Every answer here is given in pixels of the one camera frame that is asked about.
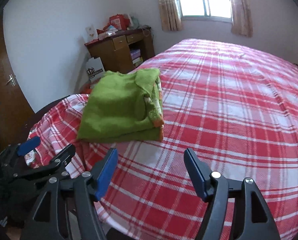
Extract beige curtain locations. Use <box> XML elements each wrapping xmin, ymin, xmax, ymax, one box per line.
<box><xmin>158</xmin><ymin>0</ymin><xmax>182</xmax><ymax>31</ymax></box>
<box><xmin>231</xmin><ymin>0</ymin><xmax>253</xmax><ymax>38</ymax></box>

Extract red white plaid bedsheet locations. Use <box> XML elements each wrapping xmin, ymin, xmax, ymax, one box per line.
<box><xmin>26</xmin><ymin>38</ymin><xmax>298</xmax><ymax>240</ymax></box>

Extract white paper shopping bag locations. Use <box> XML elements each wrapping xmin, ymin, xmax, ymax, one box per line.
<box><xmin>86</xmin><ymin>57</ymin><xmax>105</xmax><ymax>82</ymax></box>

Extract white card box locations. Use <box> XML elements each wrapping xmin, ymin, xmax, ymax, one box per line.
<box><xmin>86</xmin><ymin>25</ymin><xmax>98</xmax><ymax>42</ymax></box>

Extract stacked boxes in desk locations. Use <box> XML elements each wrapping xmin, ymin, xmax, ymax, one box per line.
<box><xmin>130</xmin><ymin>49</ymin><xmax>144</xmax><ymax>67</ymax></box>

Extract brown wooden door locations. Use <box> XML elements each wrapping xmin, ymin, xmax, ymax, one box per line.
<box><xmin>0</xmin><ymin>14</ymin><xmax>34</xmax><ymax>150</ymax></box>

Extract red gift bag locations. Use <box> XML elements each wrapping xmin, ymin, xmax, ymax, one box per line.
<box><xmin>109</xmin><ymin>14</ymin><xmax>129</xmax><ymax>30</ymax></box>

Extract green orange striped knit sweater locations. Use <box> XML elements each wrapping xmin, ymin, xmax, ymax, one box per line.
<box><xmin>77</xmin><ymin>68</ymin><xmax>164</xmax><ymax>143</ymax></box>

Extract silver door handle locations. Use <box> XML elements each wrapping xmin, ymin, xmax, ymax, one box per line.
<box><xmin>5</xmin><ymin>74</ymin><xmax>16</xmax><ymax>87</ymax></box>

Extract right beige curtain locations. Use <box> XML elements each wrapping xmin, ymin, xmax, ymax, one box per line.
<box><xmin>231</xmin><ymin>0</ymin><xmax>253</xmax><ymax>38</ymax></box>

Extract brown wooden desk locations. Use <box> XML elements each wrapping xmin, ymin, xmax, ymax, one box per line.
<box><xmin>84</xmin><ymin>27</ymin><xmax>155</xmax><ymax>74</ymax></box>

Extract left beige curtain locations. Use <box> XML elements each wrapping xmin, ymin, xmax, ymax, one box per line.
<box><xmin>158</xmin><ymin>0</ymin><xmax>182</xmax><ymax>31</ymax></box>

